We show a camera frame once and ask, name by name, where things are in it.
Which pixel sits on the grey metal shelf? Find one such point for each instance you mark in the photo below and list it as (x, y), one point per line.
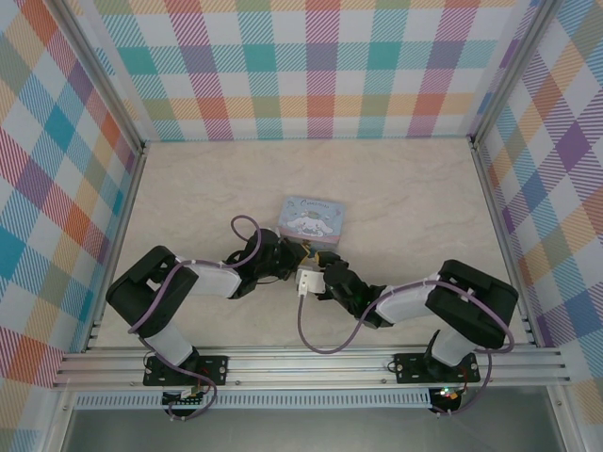
(306, 431)

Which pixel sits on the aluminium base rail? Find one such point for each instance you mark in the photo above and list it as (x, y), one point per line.
(306, 362)

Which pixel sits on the small circuit board lit leds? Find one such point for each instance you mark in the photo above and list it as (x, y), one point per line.
(447, 394)

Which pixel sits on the blue cartoon print box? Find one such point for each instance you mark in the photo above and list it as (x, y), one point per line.
(311, 219)

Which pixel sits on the small circuit board green connector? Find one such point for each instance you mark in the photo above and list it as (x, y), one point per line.
(184, 400)

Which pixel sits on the aluminium frame side rail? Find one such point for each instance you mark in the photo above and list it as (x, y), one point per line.
(494, 212)
(127, 212)

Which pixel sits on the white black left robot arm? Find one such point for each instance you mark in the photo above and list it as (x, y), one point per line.
(212, 280)

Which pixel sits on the aluminium frame corner post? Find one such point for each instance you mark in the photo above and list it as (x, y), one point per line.
(103, 80)
(511, 70)

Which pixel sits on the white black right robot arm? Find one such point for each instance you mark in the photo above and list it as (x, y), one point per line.
(405, 301)

